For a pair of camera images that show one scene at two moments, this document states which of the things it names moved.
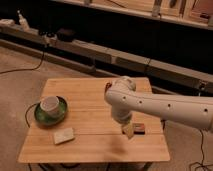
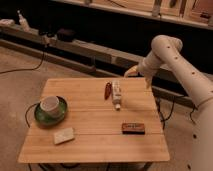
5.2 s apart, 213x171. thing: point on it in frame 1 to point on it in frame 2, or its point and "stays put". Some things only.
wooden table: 89,133 stays put
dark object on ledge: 65,35 stays put
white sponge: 63,135 stays put
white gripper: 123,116 to 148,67
